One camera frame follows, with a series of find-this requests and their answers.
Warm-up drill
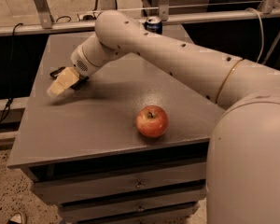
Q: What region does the grey drawer cabinet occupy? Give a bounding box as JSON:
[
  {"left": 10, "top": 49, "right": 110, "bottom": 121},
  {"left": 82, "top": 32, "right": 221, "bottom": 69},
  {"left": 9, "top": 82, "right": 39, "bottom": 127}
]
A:
[{"left": 7, "top": 33, "right": 223, "bottom": 224}]

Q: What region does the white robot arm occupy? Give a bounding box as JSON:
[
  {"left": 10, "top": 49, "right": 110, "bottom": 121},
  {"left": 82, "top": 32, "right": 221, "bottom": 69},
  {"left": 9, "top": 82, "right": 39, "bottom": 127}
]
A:
[{"left": 48, "top": 10, "right": 280, "bottom": 224}]

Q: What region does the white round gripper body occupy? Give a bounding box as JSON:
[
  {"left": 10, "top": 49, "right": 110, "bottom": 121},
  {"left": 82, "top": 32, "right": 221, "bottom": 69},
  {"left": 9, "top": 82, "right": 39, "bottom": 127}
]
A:
[{"left": 71, "top": 45, "right": 102, "bottom": 77}]

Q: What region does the grey metal railing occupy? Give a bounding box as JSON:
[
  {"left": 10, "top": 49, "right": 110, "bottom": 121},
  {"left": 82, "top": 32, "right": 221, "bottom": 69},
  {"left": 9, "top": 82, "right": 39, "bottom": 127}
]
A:
[{"left": 0, "top": 4, "right": 280, "bottom": 36}]

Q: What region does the blue soda can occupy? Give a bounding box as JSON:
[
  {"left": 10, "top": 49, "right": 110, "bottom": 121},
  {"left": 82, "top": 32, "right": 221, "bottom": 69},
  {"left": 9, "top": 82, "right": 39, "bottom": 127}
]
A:
[{"left": 144, "top": 16, "right": 162, "bottom": 35}]

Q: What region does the black hanging cable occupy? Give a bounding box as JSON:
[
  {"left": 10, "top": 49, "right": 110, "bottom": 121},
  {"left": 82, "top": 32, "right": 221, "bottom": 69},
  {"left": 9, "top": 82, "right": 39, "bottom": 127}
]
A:
[{"left": 0, "top": 22, "right": 24, "bottom": 126}]

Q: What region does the white cable on right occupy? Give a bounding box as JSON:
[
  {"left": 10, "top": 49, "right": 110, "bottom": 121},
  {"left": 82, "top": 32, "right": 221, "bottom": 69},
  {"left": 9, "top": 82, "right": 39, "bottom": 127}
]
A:
[{"left": 245, "top": 7, "right": 266, "bottom": 64}]

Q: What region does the black rxbar chocolate bar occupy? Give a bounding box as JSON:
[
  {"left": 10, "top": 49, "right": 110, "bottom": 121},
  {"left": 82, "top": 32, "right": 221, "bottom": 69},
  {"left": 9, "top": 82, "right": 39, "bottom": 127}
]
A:
[{"left": 49, "top": 66, "right": 89, "bottom": 90}]

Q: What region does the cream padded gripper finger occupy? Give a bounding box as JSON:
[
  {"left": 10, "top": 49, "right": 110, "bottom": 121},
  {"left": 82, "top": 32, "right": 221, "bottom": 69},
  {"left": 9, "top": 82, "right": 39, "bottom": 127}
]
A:
[{"left": 47, "top": 67, "right": 79, "bottom": 98}]

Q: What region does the white power strip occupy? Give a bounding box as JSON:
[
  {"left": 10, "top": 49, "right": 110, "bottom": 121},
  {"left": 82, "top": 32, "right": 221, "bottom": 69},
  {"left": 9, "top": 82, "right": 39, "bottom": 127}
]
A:
[{"left": 77, "top": 12, "right": 99, "bottom": 21}]

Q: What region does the red apple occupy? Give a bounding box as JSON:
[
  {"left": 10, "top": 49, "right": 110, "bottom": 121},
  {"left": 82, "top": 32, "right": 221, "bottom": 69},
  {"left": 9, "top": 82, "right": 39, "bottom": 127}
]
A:
[{"left": 136, "top": 105, "right": 169, "bottom": 138}]

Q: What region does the shoe tip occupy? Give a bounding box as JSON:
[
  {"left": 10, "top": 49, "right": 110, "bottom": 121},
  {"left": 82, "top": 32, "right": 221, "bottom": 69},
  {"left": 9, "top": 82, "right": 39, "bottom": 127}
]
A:
[{"left": 7, "top": 212, "right": 27, "bottom": 224}]

